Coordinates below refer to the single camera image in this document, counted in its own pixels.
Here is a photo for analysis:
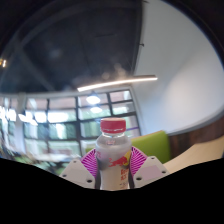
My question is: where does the clear red-capped drink bottle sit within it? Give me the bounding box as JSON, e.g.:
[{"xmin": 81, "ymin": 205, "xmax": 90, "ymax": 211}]
[{"xmin": 94, "ymin": 117, "xmax": 133, "ymax": 191}]

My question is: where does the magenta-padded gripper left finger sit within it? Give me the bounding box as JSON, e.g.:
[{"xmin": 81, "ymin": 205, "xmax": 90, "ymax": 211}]
[{"xmin": 59, "ymin": 148, "xmax": 100, "ymax": 190}]

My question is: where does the green upholstered bench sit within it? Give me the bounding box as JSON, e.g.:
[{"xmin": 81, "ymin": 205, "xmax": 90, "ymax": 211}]
[{"xmin": 84, "ymin": 130, "xmax": 172, "ymax": 165}]

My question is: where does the long linear ceiling light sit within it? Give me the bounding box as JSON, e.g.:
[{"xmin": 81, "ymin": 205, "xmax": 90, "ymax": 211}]
[{"xmin": 76, "ymin": 75, "xmax": 159, "ymax": 93}]

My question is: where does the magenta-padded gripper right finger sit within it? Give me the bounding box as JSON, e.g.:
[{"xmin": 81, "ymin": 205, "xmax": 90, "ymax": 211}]
[{"xmin": 128, "ymin": 146, "xmax": 170, "ymax": 190}]

